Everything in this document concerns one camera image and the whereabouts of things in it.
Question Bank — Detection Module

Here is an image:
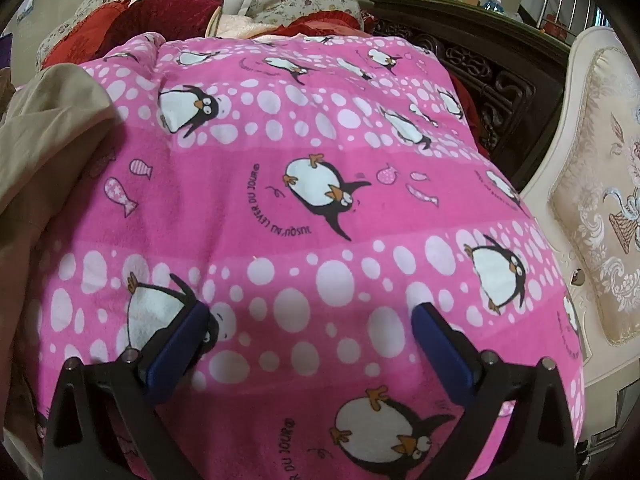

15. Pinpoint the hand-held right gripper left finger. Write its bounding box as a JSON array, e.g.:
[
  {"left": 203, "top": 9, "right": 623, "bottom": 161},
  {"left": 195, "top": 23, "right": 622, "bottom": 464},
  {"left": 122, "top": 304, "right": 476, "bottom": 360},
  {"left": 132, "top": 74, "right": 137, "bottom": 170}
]
[{"left": 42, "top": 301, "right": 211, "bottom": 480}]

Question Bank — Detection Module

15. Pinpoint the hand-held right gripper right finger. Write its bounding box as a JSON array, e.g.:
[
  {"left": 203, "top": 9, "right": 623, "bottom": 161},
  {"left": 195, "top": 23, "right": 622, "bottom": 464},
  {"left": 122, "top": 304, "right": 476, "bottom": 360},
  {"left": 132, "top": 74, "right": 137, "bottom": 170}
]
[{"left": 411, "top": 303, "right": 588, "bottom": 480}]

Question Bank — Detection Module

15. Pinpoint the beige coat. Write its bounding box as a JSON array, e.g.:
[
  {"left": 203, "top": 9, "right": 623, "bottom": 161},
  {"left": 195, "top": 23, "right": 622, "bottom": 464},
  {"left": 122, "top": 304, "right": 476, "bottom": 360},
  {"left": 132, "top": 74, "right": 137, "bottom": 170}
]
[{"left": 0, "top": 65, "right": 118, "bottom": 461}]

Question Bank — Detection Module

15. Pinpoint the pink penguin print blanket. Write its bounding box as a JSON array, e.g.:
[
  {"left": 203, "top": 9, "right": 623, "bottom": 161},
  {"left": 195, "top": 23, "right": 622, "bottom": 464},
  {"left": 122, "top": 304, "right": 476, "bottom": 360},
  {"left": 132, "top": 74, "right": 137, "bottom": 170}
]
[{"left": 25, "top": 32, "right": 586, "bottom": 480}]

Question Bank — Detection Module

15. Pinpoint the cream upholstered chair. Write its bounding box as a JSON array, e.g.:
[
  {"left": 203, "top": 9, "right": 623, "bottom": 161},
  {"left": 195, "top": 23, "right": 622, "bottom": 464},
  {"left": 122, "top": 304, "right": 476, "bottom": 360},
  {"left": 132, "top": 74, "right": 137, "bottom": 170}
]
[{"left": 520, "top": 25, "right": 640, "bottom": 453}]

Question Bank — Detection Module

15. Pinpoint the dark carved wooden cabinet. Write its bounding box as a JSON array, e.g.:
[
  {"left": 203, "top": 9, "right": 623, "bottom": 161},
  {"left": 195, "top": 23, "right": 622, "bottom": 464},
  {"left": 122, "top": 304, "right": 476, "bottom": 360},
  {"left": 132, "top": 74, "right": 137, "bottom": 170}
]
[{"left": 367, "top": 0, "right": 573, "bottom": 191}]

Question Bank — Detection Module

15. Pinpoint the cream fleece blanket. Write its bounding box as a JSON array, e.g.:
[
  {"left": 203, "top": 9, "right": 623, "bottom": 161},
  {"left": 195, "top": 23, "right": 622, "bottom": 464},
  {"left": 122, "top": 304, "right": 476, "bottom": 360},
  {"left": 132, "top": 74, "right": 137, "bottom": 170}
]
[{"left": 207, "top": 0, "right": 281, "bottom": 38}]

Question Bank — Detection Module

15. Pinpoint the dark red velvet cushion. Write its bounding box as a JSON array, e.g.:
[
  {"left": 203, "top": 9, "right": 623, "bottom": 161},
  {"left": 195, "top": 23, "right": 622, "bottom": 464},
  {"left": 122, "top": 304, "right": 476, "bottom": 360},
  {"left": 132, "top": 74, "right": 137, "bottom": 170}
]
[{"left": 117, "top": 0, "right": 223, "bottom": 43}]

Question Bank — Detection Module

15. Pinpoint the red cloth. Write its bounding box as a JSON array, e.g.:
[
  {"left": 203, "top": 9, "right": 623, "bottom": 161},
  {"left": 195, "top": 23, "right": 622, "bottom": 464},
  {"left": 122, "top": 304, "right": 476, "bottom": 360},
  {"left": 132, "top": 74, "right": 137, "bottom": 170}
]
[{"left": 275, "top": 10, "right": 373, "bottom": 42}]

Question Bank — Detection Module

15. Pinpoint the metal rack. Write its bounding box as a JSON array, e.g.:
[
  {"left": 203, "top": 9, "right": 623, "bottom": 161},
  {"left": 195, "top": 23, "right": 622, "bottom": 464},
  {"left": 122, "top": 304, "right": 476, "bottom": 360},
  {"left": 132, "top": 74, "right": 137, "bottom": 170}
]
[{"left": 517, "top": 0, "right": 616, "bottom": 41}]

